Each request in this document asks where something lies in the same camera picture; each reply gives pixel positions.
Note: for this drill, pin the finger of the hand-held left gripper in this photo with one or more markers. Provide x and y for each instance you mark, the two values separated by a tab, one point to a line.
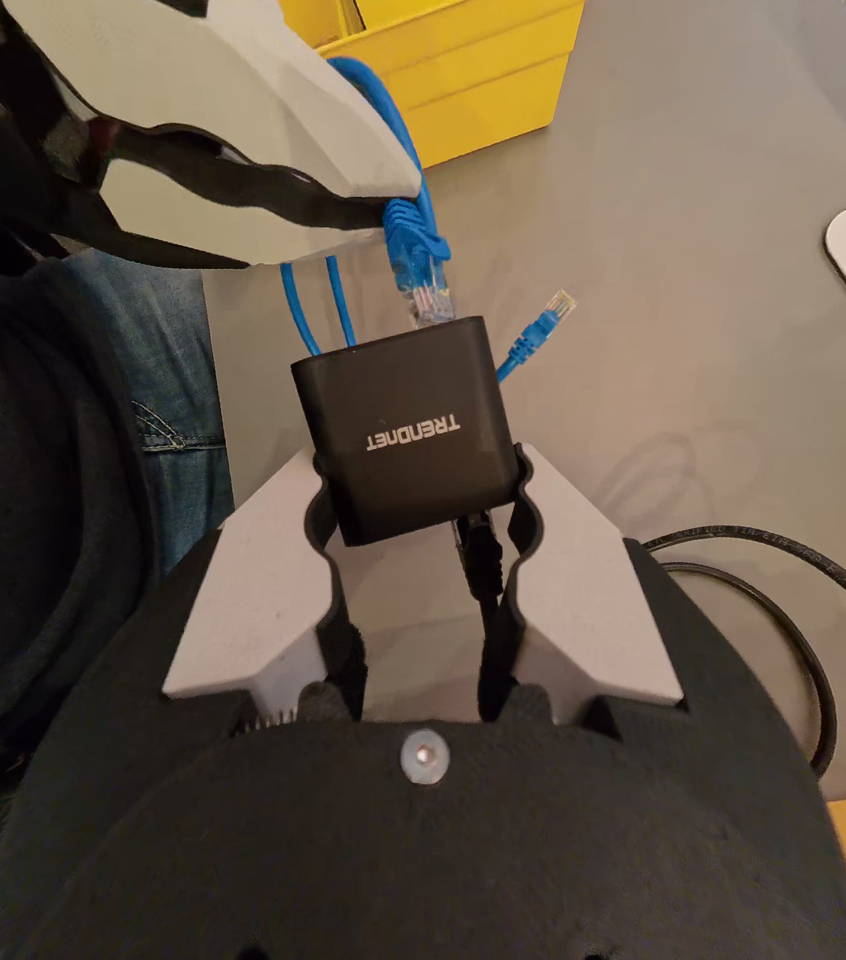
190	217
228	82

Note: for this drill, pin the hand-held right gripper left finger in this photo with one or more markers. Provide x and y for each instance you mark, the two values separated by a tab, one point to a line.
258	592

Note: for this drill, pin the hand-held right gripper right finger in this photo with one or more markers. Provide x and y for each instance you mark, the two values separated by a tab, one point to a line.
588	600

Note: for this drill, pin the black network switch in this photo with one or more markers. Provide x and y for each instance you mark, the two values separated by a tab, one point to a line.
400	390

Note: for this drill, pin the yellow plastic bin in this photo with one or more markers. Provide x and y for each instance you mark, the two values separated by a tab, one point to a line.
483	82

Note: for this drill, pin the person's leg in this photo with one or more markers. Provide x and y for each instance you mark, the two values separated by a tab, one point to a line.
175	375

